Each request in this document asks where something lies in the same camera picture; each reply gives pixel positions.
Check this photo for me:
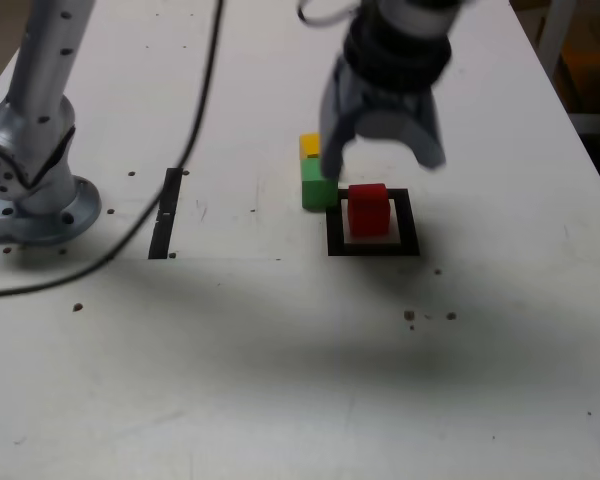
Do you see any red cube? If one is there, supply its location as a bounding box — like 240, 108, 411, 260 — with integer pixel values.
347, 183, 392, 239

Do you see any yellow cube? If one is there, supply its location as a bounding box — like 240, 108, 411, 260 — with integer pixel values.
298, 132, 324, 161

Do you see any yellow-brown cardboard box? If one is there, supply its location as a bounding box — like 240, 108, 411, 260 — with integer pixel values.
559, 37, 600, 114

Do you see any white metal frame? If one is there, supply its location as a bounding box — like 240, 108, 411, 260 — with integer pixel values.
535, 0, 600, 135

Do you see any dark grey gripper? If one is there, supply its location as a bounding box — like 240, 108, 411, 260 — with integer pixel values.
319, 53, 448, 180

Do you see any black tape square outline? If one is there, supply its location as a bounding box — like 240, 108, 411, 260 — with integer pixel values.
326, 188, 421, 257

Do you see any black tape strip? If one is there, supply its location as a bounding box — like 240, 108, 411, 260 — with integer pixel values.
147, 167, 185, 261

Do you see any green cube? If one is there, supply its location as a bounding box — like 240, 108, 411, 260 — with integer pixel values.
300, 157, 339, 210

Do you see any black cable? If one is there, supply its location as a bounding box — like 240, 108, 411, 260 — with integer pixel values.
0, 0, 357, 301

